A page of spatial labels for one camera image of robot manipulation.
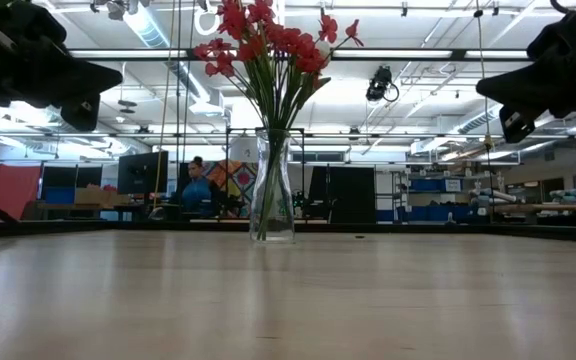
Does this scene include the cardboard boxes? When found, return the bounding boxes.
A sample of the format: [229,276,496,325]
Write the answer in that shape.
[73,184,132,206]

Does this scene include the black computer monitor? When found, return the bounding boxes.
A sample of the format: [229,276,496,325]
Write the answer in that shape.
[116,150,170,196]

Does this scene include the clear glass vase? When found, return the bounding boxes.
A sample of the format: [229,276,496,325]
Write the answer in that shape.
[248,127,297,245]

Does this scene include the red flower bunch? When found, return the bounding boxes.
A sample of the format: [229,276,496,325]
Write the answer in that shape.
[191,0,279,241]
[247,0,365,241]

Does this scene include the black overhead camera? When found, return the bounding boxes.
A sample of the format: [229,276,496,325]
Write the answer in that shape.
[365,64,400,104]

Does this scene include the black cabinet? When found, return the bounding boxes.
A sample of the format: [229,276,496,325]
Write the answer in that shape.
[310,165,377,224]

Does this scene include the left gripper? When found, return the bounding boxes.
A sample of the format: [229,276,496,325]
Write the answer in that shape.
[0,0,123,132]

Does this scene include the white tulip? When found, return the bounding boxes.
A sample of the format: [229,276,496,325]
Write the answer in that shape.
[314,38,333,62]

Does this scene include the red cloth curtain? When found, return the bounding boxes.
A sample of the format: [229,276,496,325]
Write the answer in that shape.
[0,163,43,222]

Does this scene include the multicolour patterned quilt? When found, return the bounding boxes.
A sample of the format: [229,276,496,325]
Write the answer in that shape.
[202,159,259,217]

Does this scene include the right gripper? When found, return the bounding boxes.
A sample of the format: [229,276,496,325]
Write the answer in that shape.
[476,3,576,145]

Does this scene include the shelf with blue bins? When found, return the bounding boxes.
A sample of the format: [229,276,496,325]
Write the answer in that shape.
[375,169,474,224]

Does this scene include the person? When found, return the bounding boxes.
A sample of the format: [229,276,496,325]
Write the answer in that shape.
[180,155,219,217]

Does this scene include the wooden workbench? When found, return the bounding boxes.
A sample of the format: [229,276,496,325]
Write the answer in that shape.
[492,202,576,216]

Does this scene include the white square box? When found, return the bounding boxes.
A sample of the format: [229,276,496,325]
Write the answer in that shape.
[229,135,259,164]

